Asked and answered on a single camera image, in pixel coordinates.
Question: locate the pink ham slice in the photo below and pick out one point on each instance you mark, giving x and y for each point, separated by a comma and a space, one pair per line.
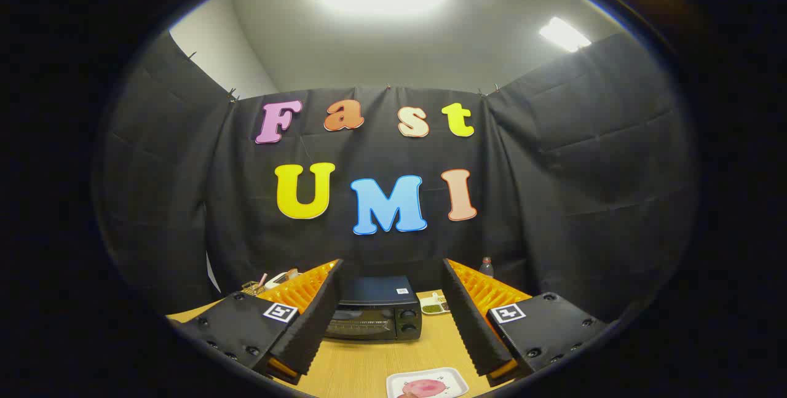
424, 388

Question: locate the small ceiling light panel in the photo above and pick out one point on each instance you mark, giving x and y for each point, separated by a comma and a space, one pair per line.
564, 34

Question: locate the plastic water bottle red label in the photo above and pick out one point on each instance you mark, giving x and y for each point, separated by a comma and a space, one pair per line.
486, 269

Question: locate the white square food plate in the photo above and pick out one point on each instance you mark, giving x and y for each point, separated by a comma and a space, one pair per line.
454, 376

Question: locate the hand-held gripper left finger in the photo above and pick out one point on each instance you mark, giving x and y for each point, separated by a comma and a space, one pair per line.
313, 324

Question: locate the pink straw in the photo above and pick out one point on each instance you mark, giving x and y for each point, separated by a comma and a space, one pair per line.
262, 279

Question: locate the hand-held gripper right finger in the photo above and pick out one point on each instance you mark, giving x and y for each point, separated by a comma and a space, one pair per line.
470, 324

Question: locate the brown bread slice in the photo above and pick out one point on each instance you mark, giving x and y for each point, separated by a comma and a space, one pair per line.
292, 274

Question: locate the black toaster oven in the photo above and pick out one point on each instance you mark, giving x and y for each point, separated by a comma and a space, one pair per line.
375, 293

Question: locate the white divided dish of beans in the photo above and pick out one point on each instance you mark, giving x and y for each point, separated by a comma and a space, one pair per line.
433, 307

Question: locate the white pop-up toaster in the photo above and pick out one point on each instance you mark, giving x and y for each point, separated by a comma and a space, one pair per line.
278, 279

